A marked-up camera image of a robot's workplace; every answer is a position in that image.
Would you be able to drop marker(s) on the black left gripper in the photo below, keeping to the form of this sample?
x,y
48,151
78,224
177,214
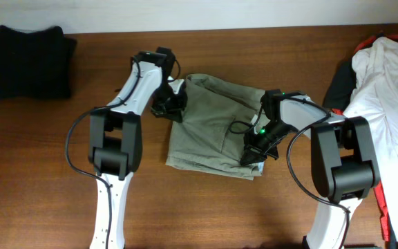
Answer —
x,y
175,111

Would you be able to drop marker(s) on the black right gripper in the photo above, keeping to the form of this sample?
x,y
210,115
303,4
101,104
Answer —
x,y
253,152

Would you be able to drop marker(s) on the khaki green shorts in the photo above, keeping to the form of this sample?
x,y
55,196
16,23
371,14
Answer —
x,y
209,138

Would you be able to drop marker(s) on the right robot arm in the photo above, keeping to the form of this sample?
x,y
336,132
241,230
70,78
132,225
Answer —
x,y
343,160

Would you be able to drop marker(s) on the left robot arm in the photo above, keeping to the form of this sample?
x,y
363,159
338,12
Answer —
x,y
115,144

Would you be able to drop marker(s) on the dark green garment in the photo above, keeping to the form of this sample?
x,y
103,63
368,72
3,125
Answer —
x,y
342,85

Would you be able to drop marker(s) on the folded black garment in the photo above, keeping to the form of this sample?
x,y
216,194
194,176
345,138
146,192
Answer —
x,y
35,65

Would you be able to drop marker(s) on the white garment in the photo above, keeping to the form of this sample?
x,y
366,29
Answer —
x,y
375,98

